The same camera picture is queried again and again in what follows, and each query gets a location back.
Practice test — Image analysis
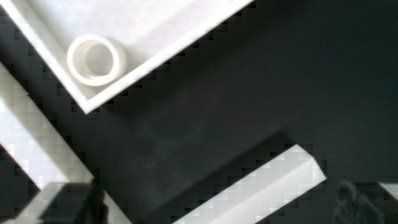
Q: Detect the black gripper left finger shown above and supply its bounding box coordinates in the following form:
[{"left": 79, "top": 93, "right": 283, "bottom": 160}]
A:
[{"left": 10, "top": 177, "right": 111, "bottom": 224}]

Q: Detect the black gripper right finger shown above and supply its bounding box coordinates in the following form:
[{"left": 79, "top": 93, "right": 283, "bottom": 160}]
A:
[{"left": 335, "top": 182, "right": 398, "bottom": 224}]

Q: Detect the white square tabletop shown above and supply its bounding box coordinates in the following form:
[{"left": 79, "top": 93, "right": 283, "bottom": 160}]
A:
[{"left": 0, "top": 0, "right": 255, "bottom": 111}]

